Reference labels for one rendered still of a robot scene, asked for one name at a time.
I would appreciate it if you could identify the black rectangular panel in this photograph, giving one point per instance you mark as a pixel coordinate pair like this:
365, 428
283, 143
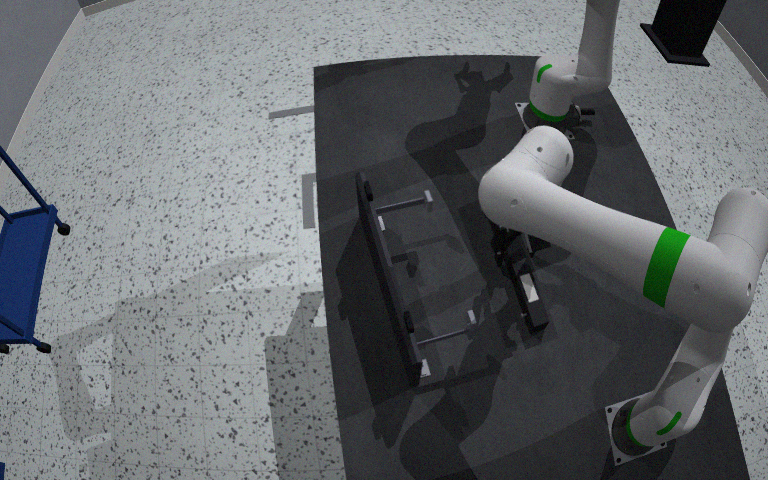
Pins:
389, 286

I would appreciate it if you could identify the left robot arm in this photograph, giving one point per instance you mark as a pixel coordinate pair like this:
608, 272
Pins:
709, 284

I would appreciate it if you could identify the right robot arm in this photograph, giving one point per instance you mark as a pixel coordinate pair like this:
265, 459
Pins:
559, 78

